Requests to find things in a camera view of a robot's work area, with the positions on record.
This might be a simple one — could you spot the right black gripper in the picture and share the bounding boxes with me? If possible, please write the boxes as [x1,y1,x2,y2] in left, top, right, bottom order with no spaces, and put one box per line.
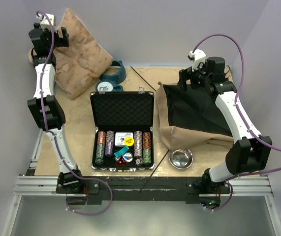
[178,59,212,93]

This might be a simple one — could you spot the steel pet bowl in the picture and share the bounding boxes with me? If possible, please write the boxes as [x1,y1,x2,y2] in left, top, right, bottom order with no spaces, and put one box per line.
[169,148,193,170]

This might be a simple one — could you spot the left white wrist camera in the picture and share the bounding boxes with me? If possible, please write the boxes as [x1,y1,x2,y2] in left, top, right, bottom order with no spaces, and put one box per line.
[37,13,56,30]

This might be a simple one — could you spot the black poker chip case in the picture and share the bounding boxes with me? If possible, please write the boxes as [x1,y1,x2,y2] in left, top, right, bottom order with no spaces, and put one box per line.
[90,90,155,172]

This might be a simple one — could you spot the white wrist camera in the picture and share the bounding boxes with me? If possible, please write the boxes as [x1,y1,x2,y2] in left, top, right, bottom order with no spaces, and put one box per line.
[187,49,206,71]
[37,13,56,30]

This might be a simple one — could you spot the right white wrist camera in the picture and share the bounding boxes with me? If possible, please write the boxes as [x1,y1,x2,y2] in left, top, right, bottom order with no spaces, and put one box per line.
[187,49,206,71]

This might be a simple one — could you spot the aluminium frame rail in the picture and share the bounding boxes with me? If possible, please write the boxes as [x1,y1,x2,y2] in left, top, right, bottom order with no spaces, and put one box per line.
[0,127,281,236]

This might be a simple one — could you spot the beige patterned pet cushion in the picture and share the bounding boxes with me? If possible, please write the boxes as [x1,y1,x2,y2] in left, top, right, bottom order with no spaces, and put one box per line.
[28,8,114,100]

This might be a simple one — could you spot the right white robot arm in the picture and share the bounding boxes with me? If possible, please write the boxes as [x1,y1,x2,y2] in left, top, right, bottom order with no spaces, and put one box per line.
[178,50,272,193]

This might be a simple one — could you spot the yellow round dealer button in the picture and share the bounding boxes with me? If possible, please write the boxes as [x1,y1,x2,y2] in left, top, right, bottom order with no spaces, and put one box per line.
[124,137,134,147]

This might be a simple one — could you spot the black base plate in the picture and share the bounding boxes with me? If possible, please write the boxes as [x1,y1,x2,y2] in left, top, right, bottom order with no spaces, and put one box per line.
[56,176,230,205]

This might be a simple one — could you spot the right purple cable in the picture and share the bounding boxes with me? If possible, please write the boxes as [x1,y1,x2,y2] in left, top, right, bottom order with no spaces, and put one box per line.
[191,34,281,212]

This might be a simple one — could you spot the white playing card box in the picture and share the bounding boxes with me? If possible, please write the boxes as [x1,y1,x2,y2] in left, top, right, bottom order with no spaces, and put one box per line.
[114,132,133,147]

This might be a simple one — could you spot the teal cloth strip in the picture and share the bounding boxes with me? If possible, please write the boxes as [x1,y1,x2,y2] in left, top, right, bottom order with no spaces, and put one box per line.
[114,146,129,157]

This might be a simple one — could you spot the teal pet bowl stand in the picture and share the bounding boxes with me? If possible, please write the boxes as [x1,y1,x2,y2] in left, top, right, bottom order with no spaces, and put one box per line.
[100,60,126,84]

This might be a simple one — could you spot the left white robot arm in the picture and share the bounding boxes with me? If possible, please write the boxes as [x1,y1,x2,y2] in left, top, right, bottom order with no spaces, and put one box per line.
[28,23,85,194]

